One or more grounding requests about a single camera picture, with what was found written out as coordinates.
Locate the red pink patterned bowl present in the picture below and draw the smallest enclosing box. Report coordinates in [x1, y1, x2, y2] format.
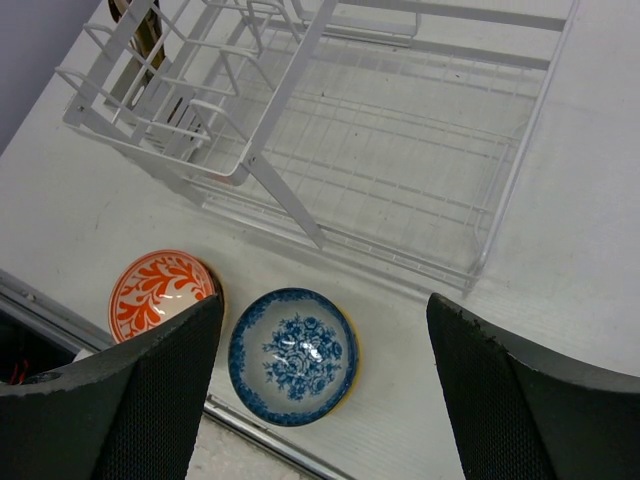
[108, 249, 220, 343]

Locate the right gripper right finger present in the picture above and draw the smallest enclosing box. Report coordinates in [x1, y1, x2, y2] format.
[426, 293, 639, 479]

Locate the orange leaf patterned bowl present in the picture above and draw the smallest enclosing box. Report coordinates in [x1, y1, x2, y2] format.
[200, 259, 228, 324]

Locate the yellow teal patterned bowl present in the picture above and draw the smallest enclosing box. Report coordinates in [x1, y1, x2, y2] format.
[330, 306, 362, 415]

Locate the white wire dish rack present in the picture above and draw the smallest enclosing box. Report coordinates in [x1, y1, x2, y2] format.
[57, 1, 578, 292]

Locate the gold spoon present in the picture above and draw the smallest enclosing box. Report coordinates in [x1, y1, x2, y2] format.
[107, 0, 162, 59]

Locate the white cutlery holder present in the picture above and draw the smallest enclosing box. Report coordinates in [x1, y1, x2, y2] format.
[104, 49, 211, 156]

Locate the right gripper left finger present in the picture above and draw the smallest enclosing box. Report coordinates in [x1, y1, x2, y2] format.
[1, 295, 224, 479]

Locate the blue floral bowl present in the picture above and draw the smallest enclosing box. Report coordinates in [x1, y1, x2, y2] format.
[228, 287, 356, 427]

